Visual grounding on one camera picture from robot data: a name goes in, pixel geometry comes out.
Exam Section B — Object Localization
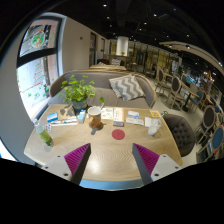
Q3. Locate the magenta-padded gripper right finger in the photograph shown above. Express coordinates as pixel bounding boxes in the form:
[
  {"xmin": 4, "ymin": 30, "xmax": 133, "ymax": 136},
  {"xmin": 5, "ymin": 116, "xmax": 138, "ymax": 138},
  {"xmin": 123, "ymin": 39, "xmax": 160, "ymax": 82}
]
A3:
[{"xmin": 131, "ymin": 142, "xmax": 184, "ymax": 186}]

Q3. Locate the group of ceiling lights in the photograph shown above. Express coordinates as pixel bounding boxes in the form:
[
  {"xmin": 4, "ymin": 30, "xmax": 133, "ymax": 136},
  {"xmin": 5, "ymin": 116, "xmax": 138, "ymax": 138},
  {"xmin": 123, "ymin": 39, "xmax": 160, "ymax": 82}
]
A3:
[{"xmin": 101, "ymin": 3, "xmax": 224, "ymax": 68}]

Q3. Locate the blue-white packet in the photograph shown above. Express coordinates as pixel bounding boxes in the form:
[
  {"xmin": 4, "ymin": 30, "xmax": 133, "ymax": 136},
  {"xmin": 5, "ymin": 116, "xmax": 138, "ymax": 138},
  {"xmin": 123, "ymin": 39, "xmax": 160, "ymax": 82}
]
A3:
[{"xmin": 127, "ymin": 110, "xmax": 140, "ymax": 119}]

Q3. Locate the white box with orange print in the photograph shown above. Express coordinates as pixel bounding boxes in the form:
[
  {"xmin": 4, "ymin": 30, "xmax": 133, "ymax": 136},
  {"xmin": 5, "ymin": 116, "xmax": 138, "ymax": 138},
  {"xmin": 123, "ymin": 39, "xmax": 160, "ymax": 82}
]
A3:
[{"xmin": 113, "ymin": 107, "xmax": 125, "ymax": 123}]

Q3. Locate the flat round red coaster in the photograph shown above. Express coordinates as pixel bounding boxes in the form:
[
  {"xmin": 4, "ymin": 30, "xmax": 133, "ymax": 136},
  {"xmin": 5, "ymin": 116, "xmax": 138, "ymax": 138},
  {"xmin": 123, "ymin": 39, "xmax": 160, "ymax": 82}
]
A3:
[{"xmin": 111, "ymin": 128, "xmax": 126, "ymax": 141}]

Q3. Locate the grey curved sofa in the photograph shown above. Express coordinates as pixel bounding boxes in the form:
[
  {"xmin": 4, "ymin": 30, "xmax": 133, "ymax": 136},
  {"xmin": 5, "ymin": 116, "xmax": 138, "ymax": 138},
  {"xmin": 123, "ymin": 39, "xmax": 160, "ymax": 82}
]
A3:
[{"xmin": 49, "ymin": 69, "xmax": 158, "ymax": 109}]

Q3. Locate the small blue-white carton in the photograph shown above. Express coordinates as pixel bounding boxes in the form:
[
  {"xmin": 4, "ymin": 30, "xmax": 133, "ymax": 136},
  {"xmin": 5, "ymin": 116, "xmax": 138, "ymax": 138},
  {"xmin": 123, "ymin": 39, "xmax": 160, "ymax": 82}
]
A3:
[{"xmin": 77, "ymin": 109, "xmax": 87, "ymax": 124}]

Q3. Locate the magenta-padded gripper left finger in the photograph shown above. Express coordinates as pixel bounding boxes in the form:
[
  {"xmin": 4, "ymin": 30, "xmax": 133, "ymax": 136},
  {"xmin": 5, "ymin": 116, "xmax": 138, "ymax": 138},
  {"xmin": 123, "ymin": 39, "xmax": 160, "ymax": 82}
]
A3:
[{"xmin": 42, "ymin": 142, "xmax": 92, "ymax": 186}]

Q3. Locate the brown paper card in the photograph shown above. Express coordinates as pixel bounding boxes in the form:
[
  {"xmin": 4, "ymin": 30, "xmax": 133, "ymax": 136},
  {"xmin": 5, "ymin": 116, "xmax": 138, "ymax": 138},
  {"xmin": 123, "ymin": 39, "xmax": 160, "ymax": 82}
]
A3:
[{"xmin": 59, "ymin": 104, "xmax": 76, "ymax": 118}]

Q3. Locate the white printed leaflet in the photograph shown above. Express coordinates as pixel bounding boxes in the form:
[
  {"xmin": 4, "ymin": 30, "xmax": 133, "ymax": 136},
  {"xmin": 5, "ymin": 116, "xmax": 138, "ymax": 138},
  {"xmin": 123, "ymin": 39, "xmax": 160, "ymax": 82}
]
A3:
[{"xmin": 100, "ymin": 107, "xmax": 115, "ymax": 120}]

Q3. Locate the small blue card box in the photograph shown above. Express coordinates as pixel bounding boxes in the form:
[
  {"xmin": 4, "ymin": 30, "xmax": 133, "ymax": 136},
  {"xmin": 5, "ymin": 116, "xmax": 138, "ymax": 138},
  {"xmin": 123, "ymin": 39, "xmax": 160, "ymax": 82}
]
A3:
[{"xmin": 46, "ymin": 112, "xmax": 59, "ymax": 124}]

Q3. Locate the window with festive stickers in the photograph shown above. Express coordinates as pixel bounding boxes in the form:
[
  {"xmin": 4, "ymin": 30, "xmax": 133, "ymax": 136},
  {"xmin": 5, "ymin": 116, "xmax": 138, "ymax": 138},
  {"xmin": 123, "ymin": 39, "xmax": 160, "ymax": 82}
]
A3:
[{"xmin": 16, "ymin": 16, "xmax": 64, "ymax": 119}]

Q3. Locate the green potted plant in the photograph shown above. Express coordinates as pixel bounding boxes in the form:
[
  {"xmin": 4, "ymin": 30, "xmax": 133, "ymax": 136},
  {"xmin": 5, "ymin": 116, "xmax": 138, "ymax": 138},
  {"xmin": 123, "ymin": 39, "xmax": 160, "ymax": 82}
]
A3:
[{"xmin": 58, "ymin": 74, "xmax": 105, "ymax": 113}]

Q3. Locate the yellow-brown ceramic mug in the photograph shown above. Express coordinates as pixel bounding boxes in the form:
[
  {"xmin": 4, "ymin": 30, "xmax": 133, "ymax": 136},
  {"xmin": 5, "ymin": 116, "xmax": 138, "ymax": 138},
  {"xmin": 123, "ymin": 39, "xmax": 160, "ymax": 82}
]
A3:
[{"xmin": 87, "ymin": 105, "xmax": 103, "ymax": 130}]

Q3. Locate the yellow card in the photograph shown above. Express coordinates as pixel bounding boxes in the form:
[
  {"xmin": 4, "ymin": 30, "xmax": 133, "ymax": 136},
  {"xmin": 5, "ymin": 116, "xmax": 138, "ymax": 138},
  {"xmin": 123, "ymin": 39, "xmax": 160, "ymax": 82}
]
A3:
[{"xmin": 149, "ymin": 109, "xmax": 162, "ymax": 118}]

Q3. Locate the white napkin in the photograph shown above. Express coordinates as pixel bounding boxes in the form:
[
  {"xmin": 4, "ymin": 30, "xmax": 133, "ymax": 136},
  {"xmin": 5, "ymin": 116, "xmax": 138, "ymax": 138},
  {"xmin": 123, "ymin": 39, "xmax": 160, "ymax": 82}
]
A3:
[{"xmin": 144, "ymin": 116, "xmax": 154, "ymax": 128}]

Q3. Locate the white tube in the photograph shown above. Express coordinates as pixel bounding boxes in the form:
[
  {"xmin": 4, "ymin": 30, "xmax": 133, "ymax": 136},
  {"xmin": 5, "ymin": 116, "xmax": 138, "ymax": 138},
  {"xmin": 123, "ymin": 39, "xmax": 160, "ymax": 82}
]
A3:
[{"xmin": 49, "ymin": 116, "xmax": 79, "ymax": 127}]

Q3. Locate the green-label clear drink bottle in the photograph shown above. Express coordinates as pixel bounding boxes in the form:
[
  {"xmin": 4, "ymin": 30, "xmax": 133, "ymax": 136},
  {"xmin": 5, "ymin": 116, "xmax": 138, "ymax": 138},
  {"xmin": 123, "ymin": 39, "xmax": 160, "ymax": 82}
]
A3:
[{"xmin": 32, "ymin": 118, "xmax": 54, "ymax": 148}]

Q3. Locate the group of dining chairs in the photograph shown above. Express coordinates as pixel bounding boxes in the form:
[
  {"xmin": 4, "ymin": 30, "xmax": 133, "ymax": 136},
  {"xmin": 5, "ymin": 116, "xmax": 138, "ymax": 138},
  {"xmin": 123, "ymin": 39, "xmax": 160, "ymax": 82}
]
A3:
[{"xmin": 153, "ymin": 64, "xmax": 224, "ymax": 161}]

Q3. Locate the grey chevron cushion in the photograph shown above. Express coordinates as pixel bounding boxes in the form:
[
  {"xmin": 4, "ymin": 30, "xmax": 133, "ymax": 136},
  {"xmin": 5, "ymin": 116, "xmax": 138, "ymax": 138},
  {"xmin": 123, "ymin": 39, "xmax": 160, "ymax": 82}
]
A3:
[{"xmin": 108, "ymin": 74, "xmax": 146, "ymax": 102}]

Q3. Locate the dark grey tufted chair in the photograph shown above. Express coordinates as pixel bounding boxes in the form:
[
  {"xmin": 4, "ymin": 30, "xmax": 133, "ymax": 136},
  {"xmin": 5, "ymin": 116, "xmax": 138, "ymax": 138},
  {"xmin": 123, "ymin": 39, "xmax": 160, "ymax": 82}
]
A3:
[{"xmin": 163, "ymin": 113, "xmax": 197, "ymax": 158}]

